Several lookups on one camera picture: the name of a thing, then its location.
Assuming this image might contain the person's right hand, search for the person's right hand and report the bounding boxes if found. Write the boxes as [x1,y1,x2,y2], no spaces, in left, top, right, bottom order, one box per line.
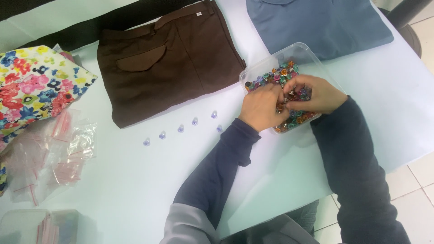
[283,74,349,115]

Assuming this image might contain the person's left hand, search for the person's left hand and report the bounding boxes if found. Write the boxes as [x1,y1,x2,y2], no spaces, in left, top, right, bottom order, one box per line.
[238,83,291,133]

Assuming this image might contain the heap of colourful push pins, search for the heap of colourful push pins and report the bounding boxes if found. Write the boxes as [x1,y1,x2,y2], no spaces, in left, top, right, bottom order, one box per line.
[245,61,317,133]

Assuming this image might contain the clear plastic container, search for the clear plastic container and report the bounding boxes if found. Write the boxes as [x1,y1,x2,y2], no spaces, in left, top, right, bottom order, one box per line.
[239,42,347,135]

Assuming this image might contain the folded blue shirt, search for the folded blue shirt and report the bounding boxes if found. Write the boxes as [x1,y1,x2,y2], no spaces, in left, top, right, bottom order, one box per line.
[246,0,395,61]

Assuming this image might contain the row of purple pins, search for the row of purple pins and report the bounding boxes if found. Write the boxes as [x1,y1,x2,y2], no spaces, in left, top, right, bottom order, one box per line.
[143,110,224,147]

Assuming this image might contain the folded brown trousers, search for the folded brown trousers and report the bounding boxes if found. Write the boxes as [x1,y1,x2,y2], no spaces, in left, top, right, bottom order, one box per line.
[97,0,247,129]

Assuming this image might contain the person's grey clothing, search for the person's grey clothing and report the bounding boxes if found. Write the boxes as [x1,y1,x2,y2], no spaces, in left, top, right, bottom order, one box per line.
[219,199,320,244]

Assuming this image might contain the black stool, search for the black stool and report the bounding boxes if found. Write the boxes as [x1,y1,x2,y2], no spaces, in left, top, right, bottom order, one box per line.
[378,0,434,59]

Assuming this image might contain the black fabric strip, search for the black fabric strip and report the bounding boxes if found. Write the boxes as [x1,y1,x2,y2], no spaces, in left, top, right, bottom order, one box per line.
[0,0,204,52]

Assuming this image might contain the pile of clear zip bags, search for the pile of clear zip bags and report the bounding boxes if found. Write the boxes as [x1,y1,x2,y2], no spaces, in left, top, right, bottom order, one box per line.
[3,109,98,206]

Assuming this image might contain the floral print cloth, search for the floral print cloth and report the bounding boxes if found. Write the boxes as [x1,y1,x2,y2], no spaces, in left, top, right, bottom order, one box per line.
[0,45,98,197]

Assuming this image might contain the clear plastic lidded box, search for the clear plastic lidded box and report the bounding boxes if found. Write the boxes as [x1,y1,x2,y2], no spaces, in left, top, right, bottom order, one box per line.
[0,209,82,244]

